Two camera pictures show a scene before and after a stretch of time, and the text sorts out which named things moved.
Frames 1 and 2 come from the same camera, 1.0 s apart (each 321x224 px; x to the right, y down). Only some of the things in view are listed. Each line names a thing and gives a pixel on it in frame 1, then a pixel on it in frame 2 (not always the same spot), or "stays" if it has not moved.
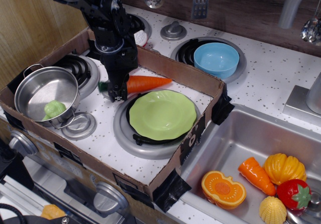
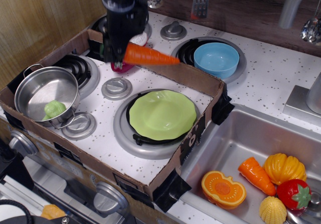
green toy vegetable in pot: (52, 109) stays
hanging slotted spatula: (199, 5) stays
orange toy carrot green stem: (104, 86) → (136, 53)
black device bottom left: (12, 166) stays
